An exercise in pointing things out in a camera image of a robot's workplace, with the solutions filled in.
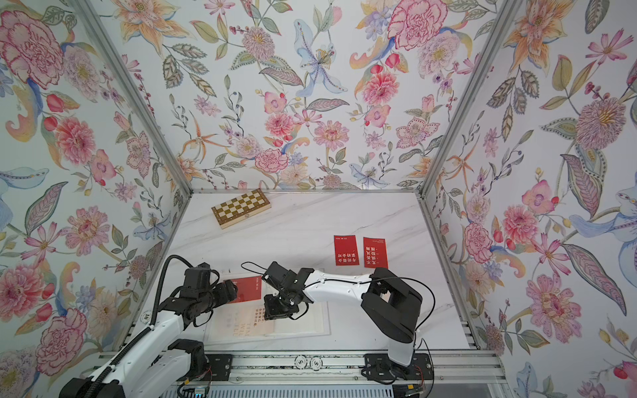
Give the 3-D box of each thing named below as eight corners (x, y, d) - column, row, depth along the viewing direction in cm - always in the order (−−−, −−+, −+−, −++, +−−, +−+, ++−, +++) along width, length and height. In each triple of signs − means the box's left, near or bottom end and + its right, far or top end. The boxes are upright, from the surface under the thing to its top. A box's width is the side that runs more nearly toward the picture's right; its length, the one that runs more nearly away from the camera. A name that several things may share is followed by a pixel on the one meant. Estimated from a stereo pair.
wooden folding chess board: (222, 230, 109) (220, 225, 106) (213, 212, 116) (210, 207, 113) (271, 208, 118) (270, 202, 115) (260, 192, 125) (258, 187, 122)
